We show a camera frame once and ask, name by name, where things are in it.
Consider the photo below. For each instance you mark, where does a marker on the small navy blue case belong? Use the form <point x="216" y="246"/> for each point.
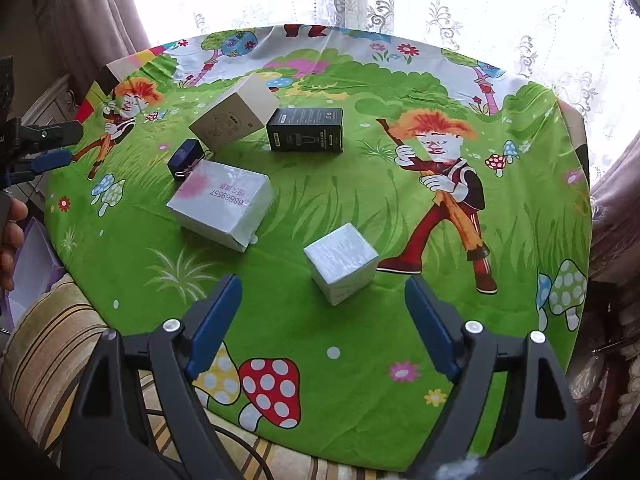
<point x="184" y="157"/>

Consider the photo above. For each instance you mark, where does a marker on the cream carved dresser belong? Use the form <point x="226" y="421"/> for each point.
<point x="55" y="105"/>

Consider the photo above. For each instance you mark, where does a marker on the white cube box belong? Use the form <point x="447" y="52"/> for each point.
<point x="342" y="265"/>

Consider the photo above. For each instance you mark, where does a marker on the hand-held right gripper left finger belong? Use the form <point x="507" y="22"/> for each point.
<point x="215" y="327"/>

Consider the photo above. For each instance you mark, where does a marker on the purple cardboard box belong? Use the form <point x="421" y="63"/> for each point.
<point x="35" y="260"/>

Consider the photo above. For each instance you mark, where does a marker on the black product box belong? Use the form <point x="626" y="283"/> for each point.
<point x="305" y="130"/>

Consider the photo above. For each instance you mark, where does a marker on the brown curtain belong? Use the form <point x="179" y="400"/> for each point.
<point x="90" y="20"/>
<point x="615" y="195"/>

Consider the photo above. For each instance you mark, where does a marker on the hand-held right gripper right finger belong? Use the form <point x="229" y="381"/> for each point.
<point x="430" y="330"/>

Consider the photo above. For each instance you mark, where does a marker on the white box with pink print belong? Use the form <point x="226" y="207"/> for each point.
<point x="220" y="205"/>

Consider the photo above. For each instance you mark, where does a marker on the white lace curtain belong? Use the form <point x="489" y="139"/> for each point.
<point x="400" y="0"/>

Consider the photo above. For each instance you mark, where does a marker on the beige cardboard box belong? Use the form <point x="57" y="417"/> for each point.
<point x="235" y="110"/>

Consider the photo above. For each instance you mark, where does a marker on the person's left hand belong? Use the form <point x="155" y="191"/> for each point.
<point x="12" y="245"/>

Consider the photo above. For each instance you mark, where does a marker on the green cartoon printed cloth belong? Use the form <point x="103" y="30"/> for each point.
<point x="325" y="200"/>

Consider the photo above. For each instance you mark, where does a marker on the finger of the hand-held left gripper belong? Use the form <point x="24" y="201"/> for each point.
<point x="52" y="160"/>
<point x="50" y="132"/>

